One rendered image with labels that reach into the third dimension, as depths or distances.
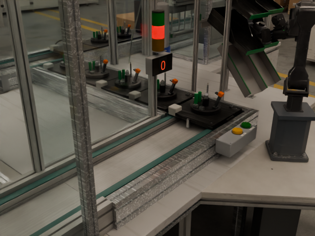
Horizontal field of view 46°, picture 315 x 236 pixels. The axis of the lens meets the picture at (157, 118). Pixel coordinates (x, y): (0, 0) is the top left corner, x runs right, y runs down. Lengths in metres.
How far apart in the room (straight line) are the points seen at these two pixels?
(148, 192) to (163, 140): 0.36
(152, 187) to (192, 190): 0.18
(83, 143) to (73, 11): 0.30
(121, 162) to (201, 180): 0.30
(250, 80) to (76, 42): 1.22
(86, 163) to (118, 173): 0.42
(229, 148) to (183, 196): 0.28
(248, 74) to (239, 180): 0.66
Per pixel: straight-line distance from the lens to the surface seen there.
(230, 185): 1.39
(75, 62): 0.82
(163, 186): 1.28
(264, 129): 1.81
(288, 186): 1.44
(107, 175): 1.32
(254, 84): 1.89
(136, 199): 1.19
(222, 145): 1.46
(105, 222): 1.15
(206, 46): 2.67
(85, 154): 0.91
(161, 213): 1.24
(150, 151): 1.45
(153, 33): 1.49
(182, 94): 1.85
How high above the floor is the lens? 1.65
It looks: 25 degrees down
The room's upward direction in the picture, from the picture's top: straight up
